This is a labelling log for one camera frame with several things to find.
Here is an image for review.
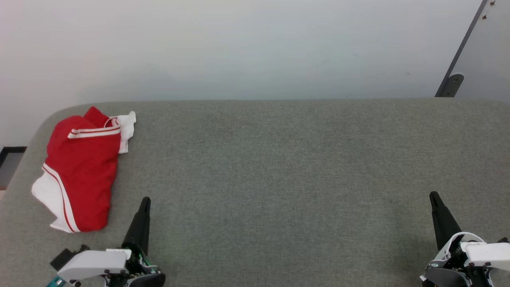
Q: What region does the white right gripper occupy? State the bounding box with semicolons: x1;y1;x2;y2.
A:
420;191;510;287

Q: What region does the black rectangular frame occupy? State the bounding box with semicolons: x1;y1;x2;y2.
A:
0;146;27;191

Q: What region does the grey fabric sofa seat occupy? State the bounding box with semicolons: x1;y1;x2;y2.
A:
0;99;510;287

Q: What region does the grey metal pole bracket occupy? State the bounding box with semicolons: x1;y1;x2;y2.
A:
440;73;465;98

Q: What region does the red and white jersey shirt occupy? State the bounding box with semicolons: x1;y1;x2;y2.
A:
31;106;137;233

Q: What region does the dark grey slanted pole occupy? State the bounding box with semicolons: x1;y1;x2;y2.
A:
434;0;490;98

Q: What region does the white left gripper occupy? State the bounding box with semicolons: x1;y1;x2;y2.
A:
56;197;166;287

